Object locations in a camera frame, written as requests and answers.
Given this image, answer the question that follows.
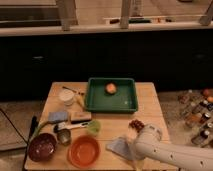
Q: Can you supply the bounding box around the dark red speckled bowl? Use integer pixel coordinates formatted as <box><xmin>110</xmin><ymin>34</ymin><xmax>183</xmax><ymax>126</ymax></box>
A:
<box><xmin>28</xmin><ymin>133</ymin><xmax>57</xmax><ymax>162</ymax></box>

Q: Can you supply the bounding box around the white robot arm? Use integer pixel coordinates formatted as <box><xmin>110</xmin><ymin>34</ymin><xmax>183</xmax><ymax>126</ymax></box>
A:
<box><xmin>126</xmin><ymin>124</ymin><xmax>213</xmax><ymax>171</ymax></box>

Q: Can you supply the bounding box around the yellow small utensil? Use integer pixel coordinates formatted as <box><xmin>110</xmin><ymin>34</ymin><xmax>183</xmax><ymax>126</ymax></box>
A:
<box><xmin>76</xmin><ymin>95</ymin><xmax>85</xmax><ymax>110</ymax></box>

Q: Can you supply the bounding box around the orange round fruit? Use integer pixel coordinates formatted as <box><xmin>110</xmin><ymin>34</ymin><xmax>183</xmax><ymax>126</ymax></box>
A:
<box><xmin>105</xmin><ymin>83</ymin><xmax>117</xmax><ymax>94</ymax></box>

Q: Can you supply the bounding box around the black cable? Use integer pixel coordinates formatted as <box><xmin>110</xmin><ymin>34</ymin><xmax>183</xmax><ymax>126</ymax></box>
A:
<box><xmin>0</xmin><ymin>107</ymin><xmax>29</xmax><ymax>145</ymax></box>

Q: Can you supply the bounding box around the bunch of dark grapes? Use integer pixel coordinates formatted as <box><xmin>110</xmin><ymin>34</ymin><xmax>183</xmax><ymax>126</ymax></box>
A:
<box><xmin>129</xmin><ymin>120</ymin><xmax>144</xmax><ymax>132</ymax></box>

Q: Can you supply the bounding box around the light blue towel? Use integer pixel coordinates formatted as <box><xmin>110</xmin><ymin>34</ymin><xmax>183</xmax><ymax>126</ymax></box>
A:
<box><xmin>106</xmin><ymin>137</ymin><xmax>133</xmax><ymax>161</ymax></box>

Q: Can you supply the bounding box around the spice jar rack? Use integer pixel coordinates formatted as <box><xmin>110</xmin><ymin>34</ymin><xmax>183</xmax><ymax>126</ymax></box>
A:
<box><xmin>178</xmin><ymin>91</ymin><xmax>212</xmax><ymax>145</ymax></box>

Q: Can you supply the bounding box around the blue sponge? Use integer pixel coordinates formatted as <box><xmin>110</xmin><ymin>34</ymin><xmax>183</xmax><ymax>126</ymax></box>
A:
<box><xmin>48</xmin><ymin>111</ymin><xmax>68</xmax><ymax>123</ymax></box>

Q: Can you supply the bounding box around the white lidded cup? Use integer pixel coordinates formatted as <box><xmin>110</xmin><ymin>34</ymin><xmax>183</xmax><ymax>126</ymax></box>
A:
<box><xmin>59</xmin><ymin>89</ymin><xmax>75</xmax><ymax>106</ymax></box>

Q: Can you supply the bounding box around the green plastic tray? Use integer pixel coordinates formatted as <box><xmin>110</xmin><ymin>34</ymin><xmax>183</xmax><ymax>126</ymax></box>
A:
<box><xmin>85</xmin><ymin>78</ymin><xmax>138</xmax><ymax>113</ymax></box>

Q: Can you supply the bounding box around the orange plastic bowl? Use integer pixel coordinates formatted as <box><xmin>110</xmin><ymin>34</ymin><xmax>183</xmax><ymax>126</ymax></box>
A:
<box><xmin>67</xmin><ymin>135</ymin><xmax>100</xmax><ymax>169</ymax></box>

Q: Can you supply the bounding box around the thin dark stick utensil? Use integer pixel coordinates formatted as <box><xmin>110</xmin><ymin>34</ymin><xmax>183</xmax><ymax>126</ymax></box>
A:
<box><xmin>62</xmin><ymin>86</ymin><xmax>85</xmax><ymax>95</ymax></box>

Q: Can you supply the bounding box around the wooden block brush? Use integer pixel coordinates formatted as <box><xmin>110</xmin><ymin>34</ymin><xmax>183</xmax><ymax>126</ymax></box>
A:
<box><xmin>71</xmin><ymin>112</ymin><xmax>92</xmax><ymax>124</ymax></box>

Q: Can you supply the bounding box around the small metal cup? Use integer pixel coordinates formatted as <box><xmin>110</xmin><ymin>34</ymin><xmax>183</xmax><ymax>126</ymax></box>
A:
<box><xmin>57</xmin><ymin>129</ymin><xmax>71</xmax><ymax>145</ymax></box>

